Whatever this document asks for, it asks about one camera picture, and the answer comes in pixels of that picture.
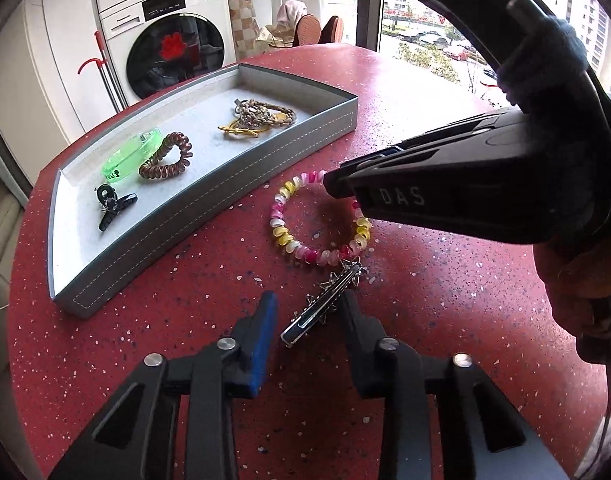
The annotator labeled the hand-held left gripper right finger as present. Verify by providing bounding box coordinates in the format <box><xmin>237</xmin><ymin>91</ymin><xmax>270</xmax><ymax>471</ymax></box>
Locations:
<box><xmin>335</xmin><ymin>290</ymin><xmax>569</xmax><ymax>480</ymax></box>

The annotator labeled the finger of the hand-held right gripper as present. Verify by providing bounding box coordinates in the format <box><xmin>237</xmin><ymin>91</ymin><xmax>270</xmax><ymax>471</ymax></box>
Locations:
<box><xmin>323</xmin><ymin>140</ymin><xmax>527</xmax><ymax>201</ymax></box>
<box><xmin>339</xmin><ymin>109</ymin><xmax>527</xmax><ymax>167</ymax></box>

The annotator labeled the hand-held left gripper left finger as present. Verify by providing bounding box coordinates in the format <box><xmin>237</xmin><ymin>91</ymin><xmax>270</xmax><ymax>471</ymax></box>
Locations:
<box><xmin>48</xmin><ymin>290</ymin><xmax>279</xmax><ymax>480</ymax></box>

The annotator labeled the silver star hair clip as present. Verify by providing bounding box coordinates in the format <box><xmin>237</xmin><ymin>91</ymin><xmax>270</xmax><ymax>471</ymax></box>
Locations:
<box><xmin>280</xmin><ymin>256</ymin><xmax>369</xmax><ymax>348</ymax></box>

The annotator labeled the pink yellow spiral hair tie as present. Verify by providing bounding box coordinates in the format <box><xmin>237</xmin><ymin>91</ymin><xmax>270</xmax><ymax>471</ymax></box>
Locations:
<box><xmin>270</xmin><ymin>170</ymin><xmax>373</xmax><ymax>266</ymax></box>

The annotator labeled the beige braided hair tie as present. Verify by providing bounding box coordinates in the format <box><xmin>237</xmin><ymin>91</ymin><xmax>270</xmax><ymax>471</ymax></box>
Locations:
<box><xmin>233</xmin><ymin>99</ymin><xmax>297</xmax><ymax>130</ymax></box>

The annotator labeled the grey jewelry tray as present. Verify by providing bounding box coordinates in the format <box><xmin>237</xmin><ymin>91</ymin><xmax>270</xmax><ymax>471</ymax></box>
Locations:
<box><xmin>46</xmin><ymin>62</ymin><xmax>360</xmax><ymax>320</ymax></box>

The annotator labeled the black claw hair clip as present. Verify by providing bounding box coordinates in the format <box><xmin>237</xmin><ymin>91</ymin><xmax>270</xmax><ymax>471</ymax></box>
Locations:
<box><xmin>94</xmin><ymin>183</ymin><xmax>138</xmax><ymax>232</ymax></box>

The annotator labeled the green translucent bracelet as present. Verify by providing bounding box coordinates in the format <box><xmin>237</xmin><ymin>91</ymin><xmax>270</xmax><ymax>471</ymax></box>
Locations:
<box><xmin>102</xmin><ymin>129</ymin><xmax>164</xmax><ymax>183</ymax></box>

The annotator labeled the person's right hand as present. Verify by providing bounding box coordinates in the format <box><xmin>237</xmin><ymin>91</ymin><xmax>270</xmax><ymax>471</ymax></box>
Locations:
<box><xmin>533</xmin><ymin>240</ymin><xmax>611</xmax><ymax>367</ymax></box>

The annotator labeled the green tree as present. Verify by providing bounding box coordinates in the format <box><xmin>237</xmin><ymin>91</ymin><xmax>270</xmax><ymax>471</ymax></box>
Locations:
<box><xmin>395</xmin><ymin>40</ymin><xmax>461</xmax><ymax>83</ymax></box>

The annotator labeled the blue knit sleeve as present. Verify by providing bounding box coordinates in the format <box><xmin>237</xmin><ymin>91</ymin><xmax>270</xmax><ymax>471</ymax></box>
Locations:
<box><xmin>498</xmin><ymin>17</ymin><xmax>593</xmax><ymax>117</ymax></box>

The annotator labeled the brown slipper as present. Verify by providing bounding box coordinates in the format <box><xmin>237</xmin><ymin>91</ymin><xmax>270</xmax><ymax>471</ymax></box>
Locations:
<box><xmin>296</xmin><ymin>14</ymin><xmax>322</xmax><ymax>47</ymax></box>
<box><xmin>319</xmin><ymin>16</ymin><xmax>345</xmax><ymax>45</ymax></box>

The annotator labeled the pink cloth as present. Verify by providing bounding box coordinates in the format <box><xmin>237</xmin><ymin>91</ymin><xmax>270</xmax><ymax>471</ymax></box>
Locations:
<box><xmin>277</xmin><ymin>0</ymin><xmax>307</xmax><ymax>28</ymax></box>

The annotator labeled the checkered bag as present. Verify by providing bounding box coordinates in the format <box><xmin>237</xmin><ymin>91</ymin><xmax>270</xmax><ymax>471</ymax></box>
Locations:
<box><xmin>227</xmin><ymin>0</ymin><xmax>259</xmax><ymax>61</ymax></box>

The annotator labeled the red mop pole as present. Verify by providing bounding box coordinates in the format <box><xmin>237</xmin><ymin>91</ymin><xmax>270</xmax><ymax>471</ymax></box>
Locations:
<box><xmin>77</xmin><ymin>30</ymin><xmax>124</xmax><ymax>113</ymax></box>

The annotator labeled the white cabinet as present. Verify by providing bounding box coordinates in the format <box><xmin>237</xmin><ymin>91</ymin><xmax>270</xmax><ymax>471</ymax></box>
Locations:
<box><xmin>0</xmin><ymin>0</ymin><xmax>111</xmax><ymax>201</ymax></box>

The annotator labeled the yellow bow hair tie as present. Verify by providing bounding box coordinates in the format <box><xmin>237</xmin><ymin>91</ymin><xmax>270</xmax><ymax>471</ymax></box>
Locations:
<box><xmin>218</xmin><ymin>112</ymin><xmax>271</xmax><ymax>139</ymax></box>

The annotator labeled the black window frame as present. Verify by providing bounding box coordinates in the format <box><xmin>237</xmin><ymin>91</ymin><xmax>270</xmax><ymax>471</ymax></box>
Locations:
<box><xmin>356</xmin><ymin>0</ymin><xmax>383</xmax><ymax>53</ymax></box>

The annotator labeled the brown spiral hair tie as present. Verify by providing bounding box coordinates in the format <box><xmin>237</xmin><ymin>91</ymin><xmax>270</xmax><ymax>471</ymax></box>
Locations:
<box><xmin>138</xmin><ymin>132</ymin><xmax>193</xmax><ymax>181</ymax></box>

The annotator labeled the thin grey cable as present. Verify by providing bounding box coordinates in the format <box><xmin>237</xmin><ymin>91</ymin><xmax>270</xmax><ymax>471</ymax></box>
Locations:
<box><xmin>573</xmin><ymin>360</ymin><xmax>611</xmax><ymax>478</ymax></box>

